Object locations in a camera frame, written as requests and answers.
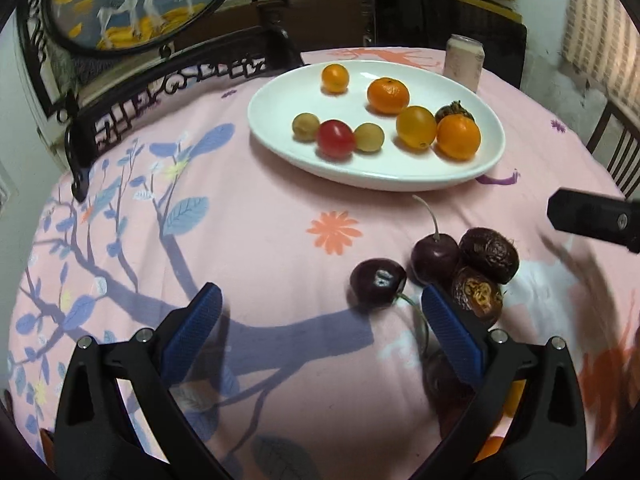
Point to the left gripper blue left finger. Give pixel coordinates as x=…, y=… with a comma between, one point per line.
x=184, y=331

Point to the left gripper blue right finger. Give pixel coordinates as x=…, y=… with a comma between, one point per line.
x=459, y=333

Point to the yellow orange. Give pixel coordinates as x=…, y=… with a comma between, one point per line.
x=416, y=127
x=513, y=398
x=335, y=78

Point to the brown water chestnut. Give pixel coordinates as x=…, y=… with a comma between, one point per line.
x=472, y=291

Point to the dark cherry with stem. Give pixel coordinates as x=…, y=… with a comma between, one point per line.
x=435, y=257

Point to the dark wrinkled passion fruit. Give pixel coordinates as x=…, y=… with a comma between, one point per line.
x=490, y=253

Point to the small orange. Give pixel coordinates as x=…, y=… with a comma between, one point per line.
x=458, y=137

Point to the brown longan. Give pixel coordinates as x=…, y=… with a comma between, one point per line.
x=369, y=138
x=305, y=127

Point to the red cherry tomato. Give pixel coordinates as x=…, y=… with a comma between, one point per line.
x=335, y=139

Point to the mandarin orange with stem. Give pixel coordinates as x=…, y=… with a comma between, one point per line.
x=388, y=96

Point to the large mandarin orange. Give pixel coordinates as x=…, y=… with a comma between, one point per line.
x=490, y=448

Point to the large dark dried fruit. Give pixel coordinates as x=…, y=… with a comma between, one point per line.
x=454, y=108

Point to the dark wooden chair right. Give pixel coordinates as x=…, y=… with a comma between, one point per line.
x=615, y=144

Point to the pink printed tablecloth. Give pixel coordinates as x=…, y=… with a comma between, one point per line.
x=294, y=383

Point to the pink beverage can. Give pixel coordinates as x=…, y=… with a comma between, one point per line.
x=464, y=61

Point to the black carved wooden stand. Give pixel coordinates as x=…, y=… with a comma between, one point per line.
x=98, y=99

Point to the black screen panel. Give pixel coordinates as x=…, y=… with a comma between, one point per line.
x=431, y=23

